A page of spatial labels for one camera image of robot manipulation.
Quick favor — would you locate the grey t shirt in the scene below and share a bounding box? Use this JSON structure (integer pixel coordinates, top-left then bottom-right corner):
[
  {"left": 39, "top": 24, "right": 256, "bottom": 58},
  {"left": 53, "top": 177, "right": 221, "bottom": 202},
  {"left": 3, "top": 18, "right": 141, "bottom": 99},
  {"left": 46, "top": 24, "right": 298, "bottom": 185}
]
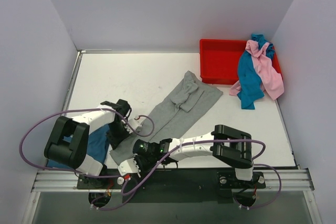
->
[{"left": 109, "top": 71, "right": 223, "bottom": 165}]

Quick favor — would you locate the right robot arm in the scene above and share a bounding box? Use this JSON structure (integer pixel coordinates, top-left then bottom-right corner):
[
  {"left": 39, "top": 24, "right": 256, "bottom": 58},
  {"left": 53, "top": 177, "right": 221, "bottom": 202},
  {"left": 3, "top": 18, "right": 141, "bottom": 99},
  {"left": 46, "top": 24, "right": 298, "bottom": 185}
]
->
[{"left": 132, "top": 125, "right": 253, "bottom": 187}]

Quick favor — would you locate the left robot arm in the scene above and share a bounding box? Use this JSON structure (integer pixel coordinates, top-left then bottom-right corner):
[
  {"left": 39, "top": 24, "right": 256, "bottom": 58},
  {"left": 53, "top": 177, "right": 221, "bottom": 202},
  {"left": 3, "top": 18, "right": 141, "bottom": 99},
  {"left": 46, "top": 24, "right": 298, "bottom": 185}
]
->
[{"left": 44, "top": 99, "right": 131, "bottom": 188}]

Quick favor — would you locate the folded dark blue t shirt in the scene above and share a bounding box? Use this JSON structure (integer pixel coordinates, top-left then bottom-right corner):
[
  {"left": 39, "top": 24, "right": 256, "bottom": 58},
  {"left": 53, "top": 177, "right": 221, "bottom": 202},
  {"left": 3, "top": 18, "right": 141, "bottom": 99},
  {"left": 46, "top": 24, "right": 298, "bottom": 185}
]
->
[{"left": 46, "top": 124, "right": 109, "bottom": 169}]

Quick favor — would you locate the red plastic bin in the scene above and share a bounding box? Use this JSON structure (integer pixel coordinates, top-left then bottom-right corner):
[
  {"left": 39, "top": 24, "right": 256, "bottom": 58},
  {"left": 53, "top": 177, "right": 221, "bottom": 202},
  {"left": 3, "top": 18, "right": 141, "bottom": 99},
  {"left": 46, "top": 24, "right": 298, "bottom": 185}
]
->
[{"left": 199, "top": 39, "right": 282, "bottom": 84}]

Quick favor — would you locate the teal t shirt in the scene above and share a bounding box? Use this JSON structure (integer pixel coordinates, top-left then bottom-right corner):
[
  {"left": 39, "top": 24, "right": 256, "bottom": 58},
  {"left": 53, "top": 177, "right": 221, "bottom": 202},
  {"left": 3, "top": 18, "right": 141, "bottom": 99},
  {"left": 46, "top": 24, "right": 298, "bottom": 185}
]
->
[{"left": 237, "top": 34, "right": 275, "bottom": 110}]

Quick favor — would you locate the pink t shirt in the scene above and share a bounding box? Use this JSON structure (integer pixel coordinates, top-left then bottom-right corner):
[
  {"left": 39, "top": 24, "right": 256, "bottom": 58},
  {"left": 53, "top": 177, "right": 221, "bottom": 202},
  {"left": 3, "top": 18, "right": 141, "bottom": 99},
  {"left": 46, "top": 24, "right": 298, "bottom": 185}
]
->
[{"left": 229, "top": 39, "right": 284, "bottom": 100}]

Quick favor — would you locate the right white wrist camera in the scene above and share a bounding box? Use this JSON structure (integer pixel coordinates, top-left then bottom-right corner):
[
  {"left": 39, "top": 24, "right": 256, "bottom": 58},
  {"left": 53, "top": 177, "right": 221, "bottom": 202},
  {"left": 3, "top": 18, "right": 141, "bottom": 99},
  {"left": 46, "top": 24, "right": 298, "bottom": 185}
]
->
[{"left": 117, "top": 157, "right": 141, "bottom": 178}]

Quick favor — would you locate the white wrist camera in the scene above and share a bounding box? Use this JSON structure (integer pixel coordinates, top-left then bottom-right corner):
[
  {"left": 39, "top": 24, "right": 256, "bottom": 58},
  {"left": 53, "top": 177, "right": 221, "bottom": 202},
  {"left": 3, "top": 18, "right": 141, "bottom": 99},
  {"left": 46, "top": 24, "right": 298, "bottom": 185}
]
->
[
  {"left": 125, "top": 115, "right": 142, "bottom": 135},
  {"left": 117, "top": 157, "right": 141, "bottom": 178}
]

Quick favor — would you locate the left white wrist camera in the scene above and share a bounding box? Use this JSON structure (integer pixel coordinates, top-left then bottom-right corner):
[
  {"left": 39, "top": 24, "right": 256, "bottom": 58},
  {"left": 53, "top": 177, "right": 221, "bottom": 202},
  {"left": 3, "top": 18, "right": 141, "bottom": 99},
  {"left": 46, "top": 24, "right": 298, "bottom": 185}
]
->
[{"left": 125, "top": 115, "right": 142, "bottom": 135}]

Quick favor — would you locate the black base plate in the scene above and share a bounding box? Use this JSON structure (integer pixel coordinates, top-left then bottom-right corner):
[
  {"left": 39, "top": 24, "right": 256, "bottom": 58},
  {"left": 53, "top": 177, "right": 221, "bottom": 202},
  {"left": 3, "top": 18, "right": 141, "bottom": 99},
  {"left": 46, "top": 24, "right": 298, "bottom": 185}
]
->
[{"left": 76, "top": 167, "right": 267, "bottom": 205}]

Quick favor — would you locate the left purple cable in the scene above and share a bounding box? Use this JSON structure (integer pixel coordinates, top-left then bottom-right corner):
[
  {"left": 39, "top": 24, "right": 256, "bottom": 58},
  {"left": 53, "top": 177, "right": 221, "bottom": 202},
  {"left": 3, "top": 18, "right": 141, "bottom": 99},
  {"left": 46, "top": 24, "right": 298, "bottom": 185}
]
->
[{"left": 19, "top": 108, "right": 155, "bottom": 211}]

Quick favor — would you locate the aluminium front rail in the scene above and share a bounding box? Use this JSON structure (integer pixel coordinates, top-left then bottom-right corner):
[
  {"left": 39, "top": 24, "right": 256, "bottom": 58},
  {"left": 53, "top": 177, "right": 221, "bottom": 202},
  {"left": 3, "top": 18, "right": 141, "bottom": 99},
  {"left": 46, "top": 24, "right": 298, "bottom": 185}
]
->
[{"left": 32, "top": 169, "right": 314, "bottom": 193}]

